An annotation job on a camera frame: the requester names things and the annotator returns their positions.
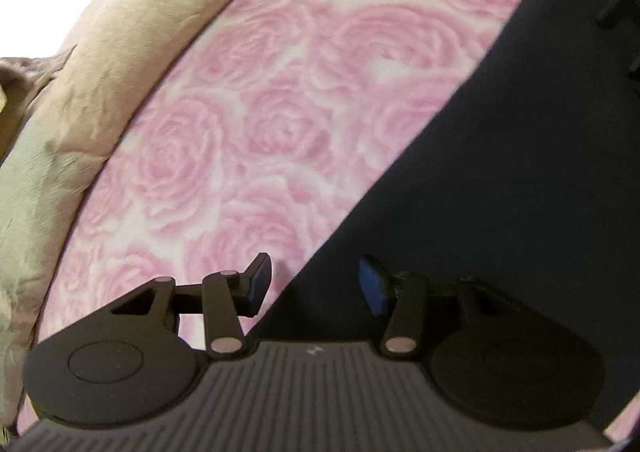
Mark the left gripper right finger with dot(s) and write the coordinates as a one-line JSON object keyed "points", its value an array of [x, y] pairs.
{"points": [[376, 285]]}

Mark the dark navy garment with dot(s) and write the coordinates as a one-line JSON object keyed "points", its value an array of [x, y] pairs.
{"points": [[529, 177]]}

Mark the pink rose blanket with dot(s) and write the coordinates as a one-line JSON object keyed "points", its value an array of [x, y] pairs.
{"points": [[263, 138]]}

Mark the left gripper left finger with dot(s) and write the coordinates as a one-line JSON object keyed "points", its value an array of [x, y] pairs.
{"points": [[250, 288]]}

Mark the beige quilt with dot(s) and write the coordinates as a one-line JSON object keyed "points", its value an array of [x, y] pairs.
{"points": [[75, 110]]}

